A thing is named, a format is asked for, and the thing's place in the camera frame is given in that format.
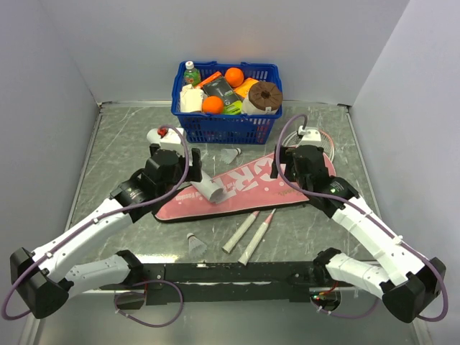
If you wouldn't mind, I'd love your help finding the orange fruit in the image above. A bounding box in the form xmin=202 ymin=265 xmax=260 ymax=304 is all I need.
xmin=202 ymin=96 xmax=224 ymax=114
xmin=224 ymin=67 xmax=244 ymax=88

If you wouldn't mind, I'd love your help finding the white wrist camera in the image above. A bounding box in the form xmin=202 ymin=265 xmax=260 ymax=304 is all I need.
xmin=157 ymin=127 xmax=184 ymax=156
xmin=298 ymin=126 xmax=321 ymax=147

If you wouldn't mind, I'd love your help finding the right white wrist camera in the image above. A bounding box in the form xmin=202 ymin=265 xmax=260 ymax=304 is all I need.
xmin=298 ymin=126 xmax=321 ymax=147

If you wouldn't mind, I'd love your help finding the white crumpled paper bag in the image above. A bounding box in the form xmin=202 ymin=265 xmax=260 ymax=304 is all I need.
xmin=180 ymin=84 xmax=207 ymax=113

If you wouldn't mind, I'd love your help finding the orange carton box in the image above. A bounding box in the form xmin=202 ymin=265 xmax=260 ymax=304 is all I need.
xmin=195 ymin=71 xmax=222 ymax=89

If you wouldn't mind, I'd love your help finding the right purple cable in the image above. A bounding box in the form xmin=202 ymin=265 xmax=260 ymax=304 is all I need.
xmin=269 ymin=114 xmax=449 ymax=322

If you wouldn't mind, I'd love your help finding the pink racket cover bag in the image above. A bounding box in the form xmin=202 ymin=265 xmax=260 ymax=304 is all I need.
xmin=154 ymin=150 xmax=337 ymax=224

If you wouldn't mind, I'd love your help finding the black green box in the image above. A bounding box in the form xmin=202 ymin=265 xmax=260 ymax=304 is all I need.
xmin=202 ymin=76 xmax=242 ymax=115

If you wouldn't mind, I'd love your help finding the green drink bottle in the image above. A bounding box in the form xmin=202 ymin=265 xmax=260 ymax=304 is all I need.
xmin=183 ymin=60 xmax=201 ymax=87

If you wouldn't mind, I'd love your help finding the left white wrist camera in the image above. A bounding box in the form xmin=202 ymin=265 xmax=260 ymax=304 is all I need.
xmin=157 ymin=127 xmax=184 ymax=156

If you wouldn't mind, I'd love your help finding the blue plastic basket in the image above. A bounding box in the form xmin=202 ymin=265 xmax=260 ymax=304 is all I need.
xmin=171 ymin=61 xmax=282 ymax=144

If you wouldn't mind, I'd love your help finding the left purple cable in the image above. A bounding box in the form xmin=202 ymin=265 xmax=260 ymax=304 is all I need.
xmin=1 ymin=124 xmax=190 ymax=321

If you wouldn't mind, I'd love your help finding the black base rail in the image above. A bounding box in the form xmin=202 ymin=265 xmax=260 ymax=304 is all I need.
xmin=101 ymin=261 xmax=334 ymax=305

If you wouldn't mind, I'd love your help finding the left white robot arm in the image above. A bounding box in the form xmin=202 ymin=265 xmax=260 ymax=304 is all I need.
xmin=9 ymin=144 xmax=202 ymax=319

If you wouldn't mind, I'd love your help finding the white shuttlecock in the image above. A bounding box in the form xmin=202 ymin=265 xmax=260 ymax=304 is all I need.
xmin=221 ymin=147 xmax=242 ymax=165
xmin=187 ymin=233 xmax=207 ymax=257

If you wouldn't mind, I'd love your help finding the orange fruit rear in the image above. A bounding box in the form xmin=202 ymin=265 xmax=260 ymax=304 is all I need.
xmin=224 ymin=67 xmax=244 ymax=88

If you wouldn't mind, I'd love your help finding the white shuttlecock front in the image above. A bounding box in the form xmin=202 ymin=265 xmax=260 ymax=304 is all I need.
xmin=187 ymin=233 xmax=207 ymax=257

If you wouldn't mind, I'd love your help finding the orange fruit front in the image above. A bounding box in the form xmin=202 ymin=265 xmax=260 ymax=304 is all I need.
xmin=202 ymin=96 xmax=224 ymax=114

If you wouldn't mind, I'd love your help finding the purple cable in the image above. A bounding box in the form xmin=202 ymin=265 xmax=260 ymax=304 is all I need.
xmin=1 ymin=124 xmax=190 ymax=321
xmin=269 ymin=114 xmax=449 ymax=322

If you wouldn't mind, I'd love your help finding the white shuttlecock tube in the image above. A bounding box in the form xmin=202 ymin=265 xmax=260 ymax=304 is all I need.
xmin=145 ymin=127 xmax=226 ymax=206

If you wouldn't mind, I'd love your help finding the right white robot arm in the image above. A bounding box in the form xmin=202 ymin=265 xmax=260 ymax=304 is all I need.
xmin=271 ymin=144 xmax=449 ymax=323

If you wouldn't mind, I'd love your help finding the orange snack packet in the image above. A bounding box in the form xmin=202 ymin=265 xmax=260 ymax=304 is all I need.
xmin=234 ymin=78 xmax=258 ymax=101

